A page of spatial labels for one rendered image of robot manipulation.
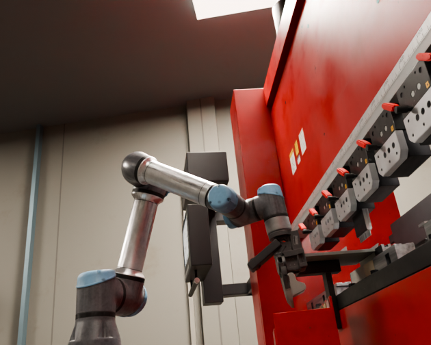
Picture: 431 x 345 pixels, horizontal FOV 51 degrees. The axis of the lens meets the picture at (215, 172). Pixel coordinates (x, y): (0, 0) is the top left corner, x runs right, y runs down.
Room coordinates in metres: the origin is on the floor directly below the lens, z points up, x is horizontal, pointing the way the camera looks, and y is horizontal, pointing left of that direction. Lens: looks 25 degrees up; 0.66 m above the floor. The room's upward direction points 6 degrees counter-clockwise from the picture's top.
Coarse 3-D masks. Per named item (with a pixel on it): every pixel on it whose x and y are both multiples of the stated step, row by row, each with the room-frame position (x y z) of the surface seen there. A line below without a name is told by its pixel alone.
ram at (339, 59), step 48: (336, 0) 1.21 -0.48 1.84; (384, 0) 0.95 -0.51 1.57; (336, 48) 1.30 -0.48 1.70; (384, 48) 1.01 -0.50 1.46; (288, 96) 1.95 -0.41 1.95; (336, 96) 1.39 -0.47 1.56; (384, 96) 1.08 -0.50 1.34; (288, 144) 2.11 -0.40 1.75; (336, 144) 1.49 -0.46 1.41; (288, 192) 2.27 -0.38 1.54
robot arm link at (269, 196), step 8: (272, 184) 1.27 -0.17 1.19; (264, 192) 1.27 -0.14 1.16; (272, 192) 1.26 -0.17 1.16; (280, 192) 1.28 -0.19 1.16; (256, 200) 1.28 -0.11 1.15; (264, 200) 1.27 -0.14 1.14; (272, 200) 1.26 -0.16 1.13; (280, 200) 1.27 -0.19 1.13; (256, 208) 1.28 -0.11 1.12; (264, 208) 1.28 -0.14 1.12; (272, 208) 1.26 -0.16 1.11; (280, 208) 1.27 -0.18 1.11; (264, 216) 1.29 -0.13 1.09; (272, 216) 1.27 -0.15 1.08; (288, 216) 1.29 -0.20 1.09
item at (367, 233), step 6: (360, 210) 1.49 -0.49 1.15; (366, 210) 1.48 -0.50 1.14; (354, 216) 1.55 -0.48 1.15; (360, 216) 1.50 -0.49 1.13; (366, 216) 1.48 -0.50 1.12; (354, 222) 1.56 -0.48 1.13; (360, 222) 1.52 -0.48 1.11; (366, 222) 1.48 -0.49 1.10; (354, 228) 1.57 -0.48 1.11; (360, 228) 1.53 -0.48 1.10; (366, 228) 1.48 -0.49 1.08; (360, 234) 1.54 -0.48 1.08; (366, 234) 1.51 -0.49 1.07; (360, 240) 1.57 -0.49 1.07
